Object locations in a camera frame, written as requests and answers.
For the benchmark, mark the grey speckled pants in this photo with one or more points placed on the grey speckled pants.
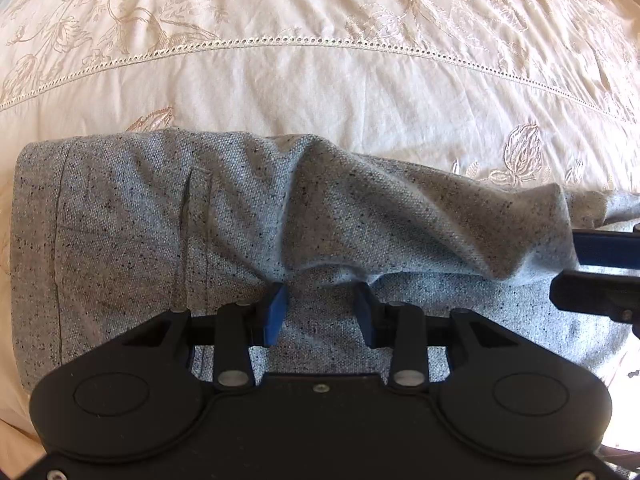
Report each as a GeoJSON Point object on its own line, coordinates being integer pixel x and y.
{"type": "Point", "coordinates": [200, 220]}

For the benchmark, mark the cream embroidered bedspread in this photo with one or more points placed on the cream embroidered bedspread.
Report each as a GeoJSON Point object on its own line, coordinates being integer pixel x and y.
{"type": "Point", "coordinates": [320, 60]}

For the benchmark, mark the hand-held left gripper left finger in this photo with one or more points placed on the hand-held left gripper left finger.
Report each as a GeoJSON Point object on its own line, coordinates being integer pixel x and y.
{"type": "Point", "coordinates": [275, 315]}

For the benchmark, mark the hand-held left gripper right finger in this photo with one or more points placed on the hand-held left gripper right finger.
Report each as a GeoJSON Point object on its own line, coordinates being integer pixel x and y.
{"type": "Point", "coordinates": [365, 315]}

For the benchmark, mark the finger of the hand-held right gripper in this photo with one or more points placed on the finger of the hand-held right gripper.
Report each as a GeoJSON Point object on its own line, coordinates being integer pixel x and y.
{"type": "Point", "coordinates": [590, 295]}
{"type": "Point", "coordinates": [605, 250]}

